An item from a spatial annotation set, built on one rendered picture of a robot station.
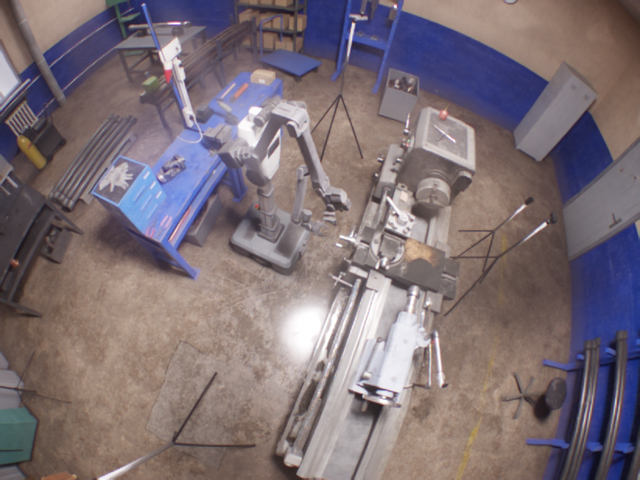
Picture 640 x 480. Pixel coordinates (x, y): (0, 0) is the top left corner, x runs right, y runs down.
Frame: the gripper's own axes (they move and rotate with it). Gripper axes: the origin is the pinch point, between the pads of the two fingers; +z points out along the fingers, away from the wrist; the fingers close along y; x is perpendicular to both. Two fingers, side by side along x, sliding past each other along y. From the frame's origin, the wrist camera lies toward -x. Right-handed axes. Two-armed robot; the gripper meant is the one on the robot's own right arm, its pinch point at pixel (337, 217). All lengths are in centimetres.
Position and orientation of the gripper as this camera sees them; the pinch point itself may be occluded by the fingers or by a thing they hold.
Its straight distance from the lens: 151.8
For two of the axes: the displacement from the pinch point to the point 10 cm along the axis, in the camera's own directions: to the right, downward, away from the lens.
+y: 4.0, -8.1, 4.3
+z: 3.7, 5.7, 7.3
